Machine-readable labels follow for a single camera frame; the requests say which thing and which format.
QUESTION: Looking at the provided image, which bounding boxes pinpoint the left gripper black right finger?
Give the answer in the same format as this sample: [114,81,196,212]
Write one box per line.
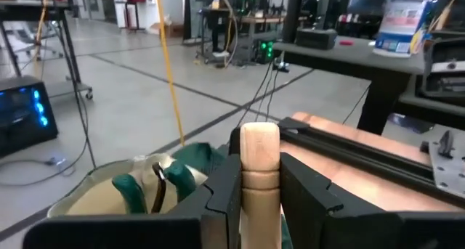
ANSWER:
[279,152,344,249]

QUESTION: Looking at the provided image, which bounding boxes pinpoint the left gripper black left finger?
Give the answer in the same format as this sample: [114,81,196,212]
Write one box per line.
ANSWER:
[169,153,243,249]

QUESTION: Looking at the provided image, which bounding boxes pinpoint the bent-tine hand rake wooden handle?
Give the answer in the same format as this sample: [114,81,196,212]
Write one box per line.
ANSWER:
[239,121,283,249]

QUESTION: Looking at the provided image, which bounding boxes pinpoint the pruning shears green handles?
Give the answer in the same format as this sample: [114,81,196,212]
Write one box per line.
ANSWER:
[111,161,198,214]

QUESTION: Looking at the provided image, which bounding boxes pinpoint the beige gardening bag green trim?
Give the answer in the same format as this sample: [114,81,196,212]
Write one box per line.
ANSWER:
[46,142,294,249]

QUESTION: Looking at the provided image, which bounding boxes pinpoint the grey metal mounting plate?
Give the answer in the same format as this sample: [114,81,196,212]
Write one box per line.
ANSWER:
[427,130,465,200]

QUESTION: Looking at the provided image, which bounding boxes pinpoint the grey desk black legs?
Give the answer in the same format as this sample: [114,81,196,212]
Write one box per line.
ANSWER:
[272,36,465,136]

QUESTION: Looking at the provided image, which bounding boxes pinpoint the black computer green lights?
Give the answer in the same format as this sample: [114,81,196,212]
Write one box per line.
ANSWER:
[253,38,278,65]

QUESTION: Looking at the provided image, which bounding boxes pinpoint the black rectangular box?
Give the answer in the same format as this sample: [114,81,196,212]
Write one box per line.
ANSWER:
[294,28,339,51]

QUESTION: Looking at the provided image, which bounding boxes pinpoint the brown cardboard box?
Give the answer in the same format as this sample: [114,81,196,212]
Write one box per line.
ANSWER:
[149,22,185,40]

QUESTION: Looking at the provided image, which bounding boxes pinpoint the background work table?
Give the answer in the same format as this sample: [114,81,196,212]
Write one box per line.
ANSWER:
[198,5,310,67]

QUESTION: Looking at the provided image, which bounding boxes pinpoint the white blue wipes container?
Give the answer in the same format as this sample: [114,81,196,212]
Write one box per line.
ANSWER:
[373,0,437,58]

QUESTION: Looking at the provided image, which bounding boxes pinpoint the black wheeled cart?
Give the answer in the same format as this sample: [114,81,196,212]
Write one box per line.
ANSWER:
[0,0,94,101]

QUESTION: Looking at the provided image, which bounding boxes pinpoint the black computer blue lights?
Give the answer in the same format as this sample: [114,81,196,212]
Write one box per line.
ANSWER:
[0,76,60,159]

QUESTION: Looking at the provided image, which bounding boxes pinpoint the black aluminium table frame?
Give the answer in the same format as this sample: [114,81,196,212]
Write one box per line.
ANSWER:
[228,116,465,211]

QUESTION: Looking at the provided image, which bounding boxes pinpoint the thin black cable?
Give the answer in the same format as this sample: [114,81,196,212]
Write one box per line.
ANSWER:
[235,58,275,127]
[264,68,281,122]
[255,67,277,122]

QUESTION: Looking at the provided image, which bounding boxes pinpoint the black cable under desk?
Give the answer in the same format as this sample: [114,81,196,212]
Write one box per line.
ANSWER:
[342,84,371,126]

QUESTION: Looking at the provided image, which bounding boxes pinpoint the yellow cable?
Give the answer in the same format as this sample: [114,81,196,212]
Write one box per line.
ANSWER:
[154,0,187,148]

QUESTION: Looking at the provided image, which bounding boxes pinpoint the black computer floor cable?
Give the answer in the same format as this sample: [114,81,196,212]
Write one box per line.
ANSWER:
[0,92,97,187]

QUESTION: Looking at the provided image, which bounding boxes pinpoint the orange hanging cable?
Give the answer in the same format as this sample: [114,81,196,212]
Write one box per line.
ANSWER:
[33,0,49,63]

